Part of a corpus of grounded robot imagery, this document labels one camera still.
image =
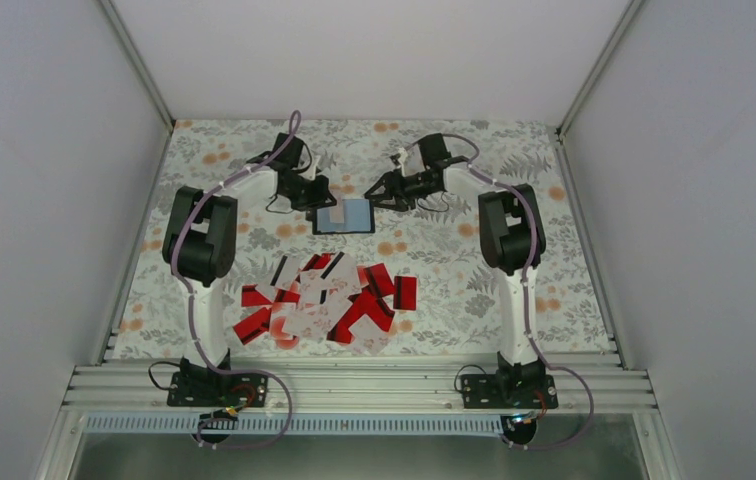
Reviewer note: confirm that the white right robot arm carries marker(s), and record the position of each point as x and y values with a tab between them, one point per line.
511	240

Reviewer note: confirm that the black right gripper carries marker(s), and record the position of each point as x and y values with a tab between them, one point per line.
394	187

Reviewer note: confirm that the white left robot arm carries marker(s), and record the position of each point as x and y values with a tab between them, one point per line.
201	240

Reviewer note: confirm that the floral patterned table mat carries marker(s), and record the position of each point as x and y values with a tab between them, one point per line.
437	243

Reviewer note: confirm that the red card centre right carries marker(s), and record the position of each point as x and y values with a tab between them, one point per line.
379	281

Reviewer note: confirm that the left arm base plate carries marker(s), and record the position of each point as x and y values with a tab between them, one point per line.
216	391

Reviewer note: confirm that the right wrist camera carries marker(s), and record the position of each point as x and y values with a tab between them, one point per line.
402	159

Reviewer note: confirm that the black card holder wallet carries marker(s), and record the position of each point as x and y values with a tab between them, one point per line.
359	219

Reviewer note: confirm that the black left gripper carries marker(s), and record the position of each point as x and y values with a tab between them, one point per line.
321	193

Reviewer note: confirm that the slotted cable duct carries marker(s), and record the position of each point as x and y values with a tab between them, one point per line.
300	424

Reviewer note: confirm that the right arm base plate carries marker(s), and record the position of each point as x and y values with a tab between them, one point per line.
483	392

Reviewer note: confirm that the red card lower right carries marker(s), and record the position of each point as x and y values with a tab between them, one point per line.
364	305

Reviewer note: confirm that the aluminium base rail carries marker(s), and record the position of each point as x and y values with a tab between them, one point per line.
366	385

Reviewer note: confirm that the red card far right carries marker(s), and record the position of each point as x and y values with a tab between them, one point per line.
405	296

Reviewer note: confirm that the aluminium frame post right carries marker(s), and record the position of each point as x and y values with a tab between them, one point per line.
620	30

